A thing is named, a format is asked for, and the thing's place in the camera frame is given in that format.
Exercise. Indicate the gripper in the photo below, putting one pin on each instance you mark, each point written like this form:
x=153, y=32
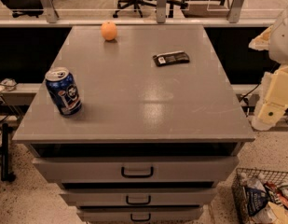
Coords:
x=282, y=44

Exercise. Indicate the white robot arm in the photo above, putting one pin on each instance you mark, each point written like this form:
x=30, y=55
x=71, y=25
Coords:
x=275, y=40

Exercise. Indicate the snack bags in basket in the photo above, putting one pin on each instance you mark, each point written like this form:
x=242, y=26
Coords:
x=267, y=203

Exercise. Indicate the grey drawer cabinet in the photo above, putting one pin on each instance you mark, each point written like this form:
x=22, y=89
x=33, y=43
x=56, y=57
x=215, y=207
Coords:
x=133, y=108

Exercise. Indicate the middle grey drawer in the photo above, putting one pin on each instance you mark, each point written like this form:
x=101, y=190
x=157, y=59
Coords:
x=138, y=197

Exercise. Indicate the orange fruit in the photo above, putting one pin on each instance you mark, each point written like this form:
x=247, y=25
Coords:
x=109, y=31

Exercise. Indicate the top grey drawer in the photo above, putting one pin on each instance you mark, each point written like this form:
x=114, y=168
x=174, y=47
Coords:
x=136, y=169

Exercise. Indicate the blue soda can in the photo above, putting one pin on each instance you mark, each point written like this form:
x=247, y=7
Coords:
x=63, y=91

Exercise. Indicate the black metal stand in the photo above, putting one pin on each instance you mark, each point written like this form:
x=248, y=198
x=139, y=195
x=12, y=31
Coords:
x=6, y=175

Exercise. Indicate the wire basket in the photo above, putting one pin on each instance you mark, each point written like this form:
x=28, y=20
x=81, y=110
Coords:
x=238, y=193

